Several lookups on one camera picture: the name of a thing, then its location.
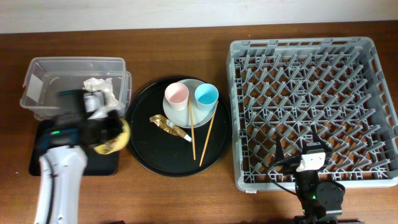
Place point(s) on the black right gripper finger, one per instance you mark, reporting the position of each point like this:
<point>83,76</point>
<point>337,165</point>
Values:
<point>319,141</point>
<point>279,154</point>

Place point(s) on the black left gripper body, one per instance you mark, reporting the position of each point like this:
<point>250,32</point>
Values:
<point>107,129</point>

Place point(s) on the yellow plastic bowl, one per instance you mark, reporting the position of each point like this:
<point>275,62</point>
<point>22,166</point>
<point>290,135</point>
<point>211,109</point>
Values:
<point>117,143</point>

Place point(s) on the white paper napkin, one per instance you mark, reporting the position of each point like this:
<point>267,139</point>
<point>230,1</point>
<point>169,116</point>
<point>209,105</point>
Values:
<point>106,87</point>

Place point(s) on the wooden chopstick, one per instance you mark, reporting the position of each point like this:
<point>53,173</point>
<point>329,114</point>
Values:
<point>208,135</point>
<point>192,128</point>

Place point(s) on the gold foil wrapper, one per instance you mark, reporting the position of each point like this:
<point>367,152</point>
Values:
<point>169,127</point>

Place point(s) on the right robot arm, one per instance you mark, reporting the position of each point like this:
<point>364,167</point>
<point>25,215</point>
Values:
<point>320,199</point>

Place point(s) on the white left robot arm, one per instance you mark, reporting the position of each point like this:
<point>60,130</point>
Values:
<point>61,170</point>

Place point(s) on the black rectangular waste tray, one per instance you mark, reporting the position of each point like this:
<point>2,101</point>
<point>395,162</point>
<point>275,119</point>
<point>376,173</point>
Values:
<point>98,164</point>

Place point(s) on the clear plastic waste bin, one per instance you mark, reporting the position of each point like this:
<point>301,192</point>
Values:
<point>47,76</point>

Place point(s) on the grey plastic dishwasher rack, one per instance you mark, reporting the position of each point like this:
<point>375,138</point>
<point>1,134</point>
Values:
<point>280,89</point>

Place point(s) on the round black serving tray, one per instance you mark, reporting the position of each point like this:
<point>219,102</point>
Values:
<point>171,155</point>

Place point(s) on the light blue plastic cup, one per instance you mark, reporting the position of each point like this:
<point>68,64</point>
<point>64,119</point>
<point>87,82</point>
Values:
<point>206,96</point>

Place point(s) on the light grey round plate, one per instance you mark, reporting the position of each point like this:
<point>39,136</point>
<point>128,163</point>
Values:
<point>182,118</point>

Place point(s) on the light pink plastic cup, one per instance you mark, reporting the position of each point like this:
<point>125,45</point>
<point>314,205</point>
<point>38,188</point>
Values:
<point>177,95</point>

